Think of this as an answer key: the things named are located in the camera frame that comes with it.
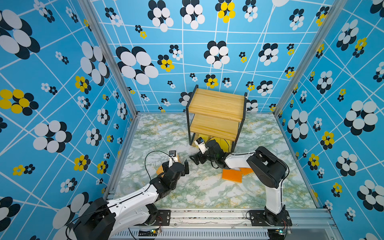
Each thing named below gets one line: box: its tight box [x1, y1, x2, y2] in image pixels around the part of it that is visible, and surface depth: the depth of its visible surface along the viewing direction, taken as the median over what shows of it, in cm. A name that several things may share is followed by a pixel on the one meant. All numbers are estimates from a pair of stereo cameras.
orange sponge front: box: [222, 168, 243, 183], surface depth 88 cm
